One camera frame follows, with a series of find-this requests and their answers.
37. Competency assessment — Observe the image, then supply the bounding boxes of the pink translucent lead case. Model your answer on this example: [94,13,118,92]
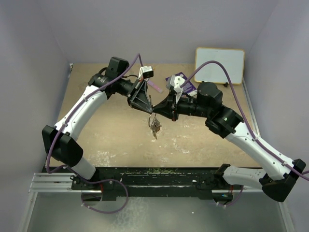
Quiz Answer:
[148,81,163,93]

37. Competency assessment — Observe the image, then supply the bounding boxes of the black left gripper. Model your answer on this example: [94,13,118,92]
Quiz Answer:
[117,77,153,114]

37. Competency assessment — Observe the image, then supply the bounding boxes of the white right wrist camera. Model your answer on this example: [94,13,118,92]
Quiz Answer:
[166,75,185,103]

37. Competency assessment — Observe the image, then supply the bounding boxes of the red key tag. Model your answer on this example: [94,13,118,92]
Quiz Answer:
[150,117,161,140]

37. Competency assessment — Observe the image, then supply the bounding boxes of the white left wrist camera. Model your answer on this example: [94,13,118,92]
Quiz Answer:
[138,66,154,81]

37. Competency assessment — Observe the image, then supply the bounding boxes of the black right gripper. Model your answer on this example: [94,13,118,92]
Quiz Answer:
[153,90,211,122]

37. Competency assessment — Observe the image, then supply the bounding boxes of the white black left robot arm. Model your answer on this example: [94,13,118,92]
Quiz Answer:
[42,57,154,189]

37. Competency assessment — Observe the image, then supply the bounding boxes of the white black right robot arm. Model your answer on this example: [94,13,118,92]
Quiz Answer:
[154,82,306,202]

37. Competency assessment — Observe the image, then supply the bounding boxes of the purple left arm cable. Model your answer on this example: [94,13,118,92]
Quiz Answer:
[45,53,143,215]

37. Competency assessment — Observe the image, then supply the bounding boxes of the yellow framed whiteboard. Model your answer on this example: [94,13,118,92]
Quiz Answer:
[194,47,245,85]

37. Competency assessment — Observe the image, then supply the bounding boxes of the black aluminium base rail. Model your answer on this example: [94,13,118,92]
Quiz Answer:
[28,165,266,201]

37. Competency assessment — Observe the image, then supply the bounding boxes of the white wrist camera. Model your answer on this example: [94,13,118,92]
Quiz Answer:
[166,75,185,103]
[138,66,154,81]

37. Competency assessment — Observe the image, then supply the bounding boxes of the purple paperback book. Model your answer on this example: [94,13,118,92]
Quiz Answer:
[165,72,198,96]

